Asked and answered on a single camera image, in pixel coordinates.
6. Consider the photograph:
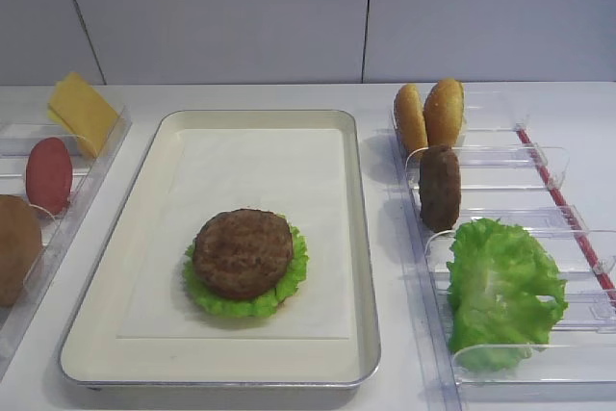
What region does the yellow cheese slice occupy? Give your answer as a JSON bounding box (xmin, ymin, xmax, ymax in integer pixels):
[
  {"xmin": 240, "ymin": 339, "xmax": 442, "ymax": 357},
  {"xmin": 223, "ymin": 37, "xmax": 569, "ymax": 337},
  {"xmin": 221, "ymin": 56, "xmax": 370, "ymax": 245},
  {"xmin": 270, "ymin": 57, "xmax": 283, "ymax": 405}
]
[{"xmin": 47, "ymin": 72, "xmax": 119, "ymax": 158}]

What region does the brown meat patty on tray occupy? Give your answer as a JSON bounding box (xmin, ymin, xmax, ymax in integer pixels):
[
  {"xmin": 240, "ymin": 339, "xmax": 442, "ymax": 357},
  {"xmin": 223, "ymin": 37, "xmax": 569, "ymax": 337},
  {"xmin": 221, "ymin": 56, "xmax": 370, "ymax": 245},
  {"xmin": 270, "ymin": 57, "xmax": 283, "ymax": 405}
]
[{"xmin": 192, "ymin": 209, "xmax": 294, "ymax": 301}]

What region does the upright brown meat patty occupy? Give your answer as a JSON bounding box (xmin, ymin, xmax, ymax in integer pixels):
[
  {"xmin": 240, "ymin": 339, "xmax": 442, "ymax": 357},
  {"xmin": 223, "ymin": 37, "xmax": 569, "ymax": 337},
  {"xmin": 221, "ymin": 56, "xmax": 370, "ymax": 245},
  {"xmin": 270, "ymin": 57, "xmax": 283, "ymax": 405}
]
[{"xmin": 419, "ymin": 145, "xmax": 461, "ymax": 233}]

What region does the green lettuce leaf on tray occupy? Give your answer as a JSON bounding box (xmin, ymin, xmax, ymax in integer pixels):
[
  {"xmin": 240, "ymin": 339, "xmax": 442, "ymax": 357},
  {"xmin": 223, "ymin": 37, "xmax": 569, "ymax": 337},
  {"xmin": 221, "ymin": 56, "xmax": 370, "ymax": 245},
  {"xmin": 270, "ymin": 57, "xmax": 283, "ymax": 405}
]
[{"xmin": 182, "ymin": 224, "xmax": 309, "ymax": 319}]

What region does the large green lettuce leaf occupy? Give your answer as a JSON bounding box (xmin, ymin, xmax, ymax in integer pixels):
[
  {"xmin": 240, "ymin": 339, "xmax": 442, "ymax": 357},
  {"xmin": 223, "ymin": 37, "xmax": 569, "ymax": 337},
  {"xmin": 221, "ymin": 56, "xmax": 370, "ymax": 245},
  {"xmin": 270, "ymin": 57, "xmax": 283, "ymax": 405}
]
[{"xmin": 447, "ymin": 218, "xmax": 568, "ymax": 372}]

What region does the red tomato slice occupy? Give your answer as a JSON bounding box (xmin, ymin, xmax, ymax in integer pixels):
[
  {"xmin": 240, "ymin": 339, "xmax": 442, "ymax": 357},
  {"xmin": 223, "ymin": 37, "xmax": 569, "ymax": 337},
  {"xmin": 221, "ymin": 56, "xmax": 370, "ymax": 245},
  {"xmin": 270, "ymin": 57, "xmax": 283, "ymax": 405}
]
[{"xmin": 25, "ymin": 137, "xmax": 72, "ymax": 215}]

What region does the left bun half in rack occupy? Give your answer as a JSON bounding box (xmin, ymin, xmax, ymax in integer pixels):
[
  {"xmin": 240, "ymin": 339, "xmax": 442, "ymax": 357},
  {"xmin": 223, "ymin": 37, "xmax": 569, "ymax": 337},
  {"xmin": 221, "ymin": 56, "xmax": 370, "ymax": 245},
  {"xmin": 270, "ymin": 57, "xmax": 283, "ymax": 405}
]
[{"xmin": 394, "ymin": 83, "xmax": 428, "ymax": 153}]

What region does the bun half in rack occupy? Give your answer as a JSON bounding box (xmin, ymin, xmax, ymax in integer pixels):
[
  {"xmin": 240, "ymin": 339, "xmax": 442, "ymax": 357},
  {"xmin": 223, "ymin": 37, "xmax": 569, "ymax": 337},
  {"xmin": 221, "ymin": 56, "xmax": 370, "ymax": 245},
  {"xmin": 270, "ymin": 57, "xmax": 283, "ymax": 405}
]
[
  {"xmin": 423, "ymin": 78, "xmax": 465, "ymax": 146},
  {"xmin": 394, "ymin": 83, "xmax": 428, "ymax": 153}
]

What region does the white parchment paper sheet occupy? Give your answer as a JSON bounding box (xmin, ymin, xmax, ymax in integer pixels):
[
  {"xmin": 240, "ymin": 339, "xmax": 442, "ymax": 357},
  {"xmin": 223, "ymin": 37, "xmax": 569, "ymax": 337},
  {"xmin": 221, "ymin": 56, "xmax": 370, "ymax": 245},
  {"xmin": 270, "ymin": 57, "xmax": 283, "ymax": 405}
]
[{"xmin": 119, "ymin": 129, "xmax": 353, "ymax": 339}]

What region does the right bun half in rack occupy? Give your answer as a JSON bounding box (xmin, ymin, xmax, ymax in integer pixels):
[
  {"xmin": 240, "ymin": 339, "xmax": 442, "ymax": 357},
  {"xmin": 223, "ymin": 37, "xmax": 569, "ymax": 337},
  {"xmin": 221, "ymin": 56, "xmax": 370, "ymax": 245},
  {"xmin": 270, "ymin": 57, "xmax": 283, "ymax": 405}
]
[{"xmin": 423, "ymin": 78, "xmax": 465, "ymax": 146}]

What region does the clear right ingredient rack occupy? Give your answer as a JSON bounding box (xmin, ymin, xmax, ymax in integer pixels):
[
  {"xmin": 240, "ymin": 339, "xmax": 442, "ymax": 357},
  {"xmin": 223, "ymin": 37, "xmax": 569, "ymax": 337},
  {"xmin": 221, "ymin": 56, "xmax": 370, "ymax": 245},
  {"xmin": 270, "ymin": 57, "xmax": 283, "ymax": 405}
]
[{"xmin": 384, "ymin": 91, "xmax": 615, "ymax": 410}]

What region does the clear ingredient rack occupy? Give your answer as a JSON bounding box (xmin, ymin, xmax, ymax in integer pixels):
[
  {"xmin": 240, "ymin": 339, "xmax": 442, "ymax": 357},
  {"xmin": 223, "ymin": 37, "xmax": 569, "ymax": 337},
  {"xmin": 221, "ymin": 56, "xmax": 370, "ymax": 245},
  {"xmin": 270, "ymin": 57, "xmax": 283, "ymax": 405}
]
[
  {"xmin": 384, "ymin": 91, "xmax": 615, "ymax": 410},
  {"xmin": 1, "ymin": 109, "xmax": 131, "ymax": 372}
]

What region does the white metal baking tray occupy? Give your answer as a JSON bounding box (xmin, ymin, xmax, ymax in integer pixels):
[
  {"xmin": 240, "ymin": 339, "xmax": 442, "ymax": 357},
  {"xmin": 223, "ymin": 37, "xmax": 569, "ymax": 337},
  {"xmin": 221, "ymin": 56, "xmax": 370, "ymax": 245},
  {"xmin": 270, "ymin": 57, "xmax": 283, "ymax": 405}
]
[{"xmin": 60, "ymin": 110, "xmax": 381, "ymax": 388}]

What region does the clear left ingredient rack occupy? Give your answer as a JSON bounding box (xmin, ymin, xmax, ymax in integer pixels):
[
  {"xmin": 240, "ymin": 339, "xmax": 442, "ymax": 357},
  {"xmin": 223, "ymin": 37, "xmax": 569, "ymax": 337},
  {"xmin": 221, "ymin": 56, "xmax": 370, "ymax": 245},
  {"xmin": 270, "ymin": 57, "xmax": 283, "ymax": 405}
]
[{"xmin": 1, "ymin": 109, "xmax": 131, "ymax": 372}]

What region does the brown bun top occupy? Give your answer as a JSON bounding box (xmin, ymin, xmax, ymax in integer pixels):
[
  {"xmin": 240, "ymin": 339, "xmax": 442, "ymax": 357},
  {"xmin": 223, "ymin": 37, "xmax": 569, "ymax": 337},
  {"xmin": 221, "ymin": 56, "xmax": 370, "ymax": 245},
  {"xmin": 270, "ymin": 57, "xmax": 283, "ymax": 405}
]
[{"xmin": 0, "ymin": 194, "xmax": 42, "ymax": 307}]

